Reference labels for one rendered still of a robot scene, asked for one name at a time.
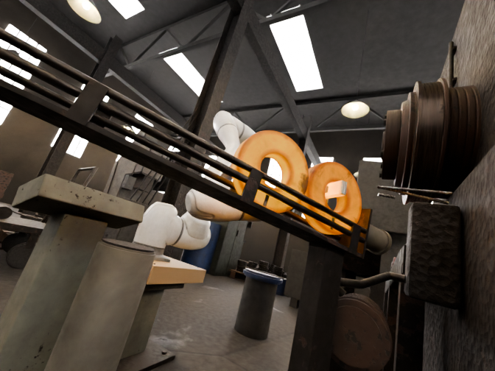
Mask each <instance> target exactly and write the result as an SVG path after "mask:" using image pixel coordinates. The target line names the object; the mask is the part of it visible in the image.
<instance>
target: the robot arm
mask: <svg viewBox="0 0 495 371"><path fill-rule="evenodd" d="M214 130H215V132H216V134H217V136H218V138H219V139H220V140H221V142H222V143H223V144H224V146H225V148H226V149H225V151H226V152H227V153H229V154H231V155H234V154H235V151H236V150H237V148H238V147H239V145H240V144H241V143H242V142H243V141H245V140H246V139H248V138H249V137H251V136H252V135H253V134H255V132H254V131H253V130H252V129H251V128H249V126H247V125H246V124H243V123H242V122H241V121H240V120H239V119H237V118H235V117H234V116H232V115H231V114H230V113H229V112H226V111H223V110H222V111H220V112H218V113H217V114H216V116H215V117H214ZM216 160H218V161H219V162H221V163H224V164H225V165H226V166H229V167H231V164H232V163H230V162H228V161H226V160H225V159H223V158H221V157H218V158H217V159H216ZM207 169H208V170H210V171H212V172H214V173H216V174H218V175H220V176H222V177H224V178H226V179H228V180H230V181H232V177H230V176H228V175H226V174H224V173H222V172H220V171H218V170H217V169H215V168H213V167H211V166H209V167H208V168H207ZM204 178H206V179H208V180H210V181H212V182H214V183H217V184H219V185H221V186H223V187H225V188H227V189H230V188H229V187H227V186H226V185H223V184H222V183H219V182H217V181H216V180H213V179H211V178H210V177H207V176H205V175H204ZM346 189H347V182H346V181H343V180H341V181H337V182H334V183H329V184H328V185H327V186H326V191H325V197H326V202H327V203H328V200H329V198H334V197H341V196H345V195H346ZM186 210H187V212H186V213H185V214H184V215H183V216H182V217H179V216H177V214H178V212H177V210H176V208H175V207H174V206H173V205H170V204H167V203H163V202H155V203H154V204H152V205H151V206H150V207H149V208H148V209H147V210H146V212H145V213H144V216H143V222H142V223H139V225H138V228H137V231H136V234H135V237H134V239H133V243H134V244H140V245H142V246H145V247H149V248H152V249H154V250H155V254H156V256H155V260H154V261H165V262H170V261H171V260H170V259H169V258H167V257H165V256H164V249H165V247H166V245H171V246H173V247H177V248H181V249H185V250H199V249H202V248H204V247H205V246H206V245H207V244H208V243H209V241H210V238H211V231H210V229H209V227H210V225H211V223H210V222H231V221H247V222H260V221H261V220H260V219H257V218H255V217H253V216H251V215H248V214H246V213H244V212H242V211H239V210H237V209H235V208H232V207H231V206H228V205H226V204H224V203H222V202H220V201H218V200H216V199H213V198H211V197H209V196H207V195H205V194H202V193H200V192H199V191H195V190H194V189H192V190H190V191H189V192H188V194H187V195H186Z"/></svg>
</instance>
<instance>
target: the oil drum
mask: <svg viewBox="0 0 495 371"><path fill-rule="evenodd" d="M210 223H211V225H210V227H209V229H210V231H211V238H210V241H209V243H208V244H207V245H206V246H205V247H204V248H202V249H199V250H185V249H184V251H183V255H182V258H181V260H180V261H182V262H184V263H187V264H190V265H192V266H196V267H199V268H201V269H204V270H206V274H208V273H209V270H210V267H211V262H212V259H213V257H214V251H215V249H216V245H217V241H218V238H219V235H220V230H221V227H222V226H221V225H219V224H216V223H213V222H210Z"/></svg>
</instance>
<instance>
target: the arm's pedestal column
mask: <svg viewBox="0 0 495 371"><path fill-rule="evenodd" d="M163 293H164V289H162V290H150V291H144V292H143V294H142V297H141V300H140V303H139V305H138V309H137V312H136V315H135V318H134V320H133V324H132V326H131V329H130V332H129V335H128V338H127V341H126V343H125V346H124V349H123V352H122V356H121V358H120V361H119V365H118V367H117V369H116V371H150V370H152V369H154V368H156V367H159V366H161V365H163V364H165V363H167V362H169V361H172V360H174V359H175V354H174V353H171V352H170V351H168V350H167V349H165V348H163V347H162V346H160V345H159V344H156V343H155V342H154V341H152V340H150V339H149V337H150V333H151V330H152V327H153V324H154V321H155V317H156V314H157V312H158V308H159V305H160V303H161V299H162V296H163Z"/></svg>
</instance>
